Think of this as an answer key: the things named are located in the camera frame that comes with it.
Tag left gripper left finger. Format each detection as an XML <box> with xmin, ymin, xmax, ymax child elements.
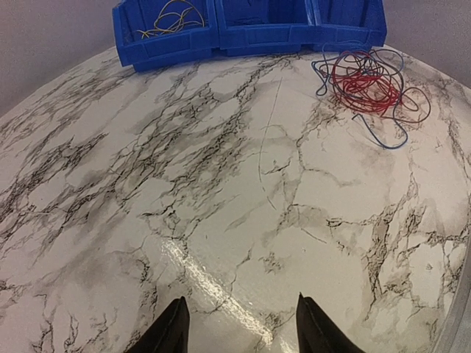
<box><xmin>127</xmin><ymin>296</ymin><xmax>190</xmax><ymax>353</ymax></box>

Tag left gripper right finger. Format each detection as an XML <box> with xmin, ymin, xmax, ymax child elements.
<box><xmin>296</xmin><ymin>293</ymin><xmax>364</xmax><ymax>353</ymax></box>

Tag yellow thin cable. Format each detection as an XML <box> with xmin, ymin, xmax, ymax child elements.
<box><xmin>138</xmin><ymin>0</ymin><xmax>206</xmax><ymax>40</ymax></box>

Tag blue three-compartment plastic bin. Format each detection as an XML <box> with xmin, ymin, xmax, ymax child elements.
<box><xmin>112</xmin><ymin>1</ymin><xmax>387</xmax><ymax>71</ymax></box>

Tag aluminium front rail frame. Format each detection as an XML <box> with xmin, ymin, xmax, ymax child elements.
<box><xmin>436</xmin><ymin>271</ymin><xmax>471</xmax><ymax>353</ymax></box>

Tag tangled red blue cable bundle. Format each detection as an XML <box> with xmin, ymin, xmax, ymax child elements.
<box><xmin>311</xmin><ymin>40</ymin><xmax>432</xmax><ymax>150</ymax></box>

